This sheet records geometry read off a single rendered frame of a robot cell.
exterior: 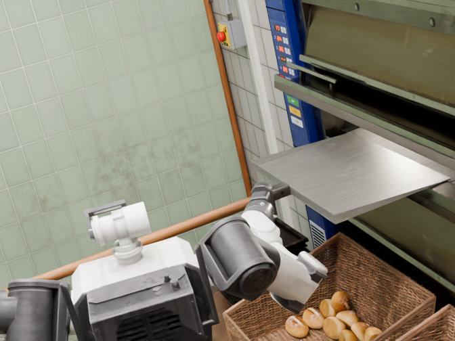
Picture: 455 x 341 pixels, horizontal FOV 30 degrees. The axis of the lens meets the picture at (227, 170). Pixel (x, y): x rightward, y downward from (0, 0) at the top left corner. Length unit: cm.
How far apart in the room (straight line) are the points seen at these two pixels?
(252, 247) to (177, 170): 195
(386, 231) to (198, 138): 127
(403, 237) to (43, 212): 161
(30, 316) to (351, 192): 102
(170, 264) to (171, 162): 195
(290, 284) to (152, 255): 32
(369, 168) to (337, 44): 38
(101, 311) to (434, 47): 104
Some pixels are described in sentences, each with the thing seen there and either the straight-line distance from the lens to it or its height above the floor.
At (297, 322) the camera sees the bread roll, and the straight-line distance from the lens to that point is 285.
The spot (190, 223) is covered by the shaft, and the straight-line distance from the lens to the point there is 234.
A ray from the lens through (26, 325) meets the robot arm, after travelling 173.
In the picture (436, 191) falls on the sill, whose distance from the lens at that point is 231.
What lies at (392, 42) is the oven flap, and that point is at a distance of 229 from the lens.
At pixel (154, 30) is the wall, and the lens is 349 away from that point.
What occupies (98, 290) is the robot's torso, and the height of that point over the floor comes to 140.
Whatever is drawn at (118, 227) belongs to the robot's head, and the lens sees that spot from 171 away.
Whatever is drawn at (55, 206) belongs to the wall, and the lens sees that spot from 356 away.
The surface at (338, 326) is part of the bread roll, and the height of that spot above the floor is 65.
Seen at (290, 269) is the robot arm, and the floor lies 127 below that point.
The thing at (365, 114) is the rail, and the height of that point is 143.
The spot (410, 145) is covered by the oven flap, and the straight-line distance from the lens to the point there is 202.
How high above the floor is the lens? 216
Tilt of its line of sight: 21 degrees down
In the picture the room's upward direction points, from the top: 13 degrees counter-clockwise
